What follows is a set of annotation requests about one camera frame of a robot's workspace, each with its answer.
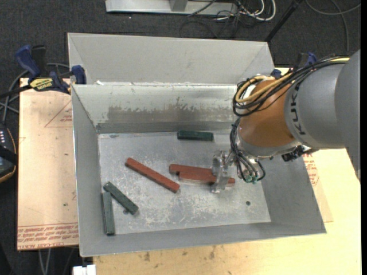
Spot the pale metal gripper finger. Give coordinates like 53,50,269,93
210,176,229,194
211,152,230,177

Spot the red-brown flat block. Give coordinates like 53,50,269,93
178,172,236,188
169,163,216,180
124,157,181,194

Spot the dark green flat block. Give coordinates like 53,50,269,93
177,129,214,142
103,181,140,216
101,191,116,236

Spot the grey metal bin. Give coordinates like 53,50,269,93
67,32,327,258

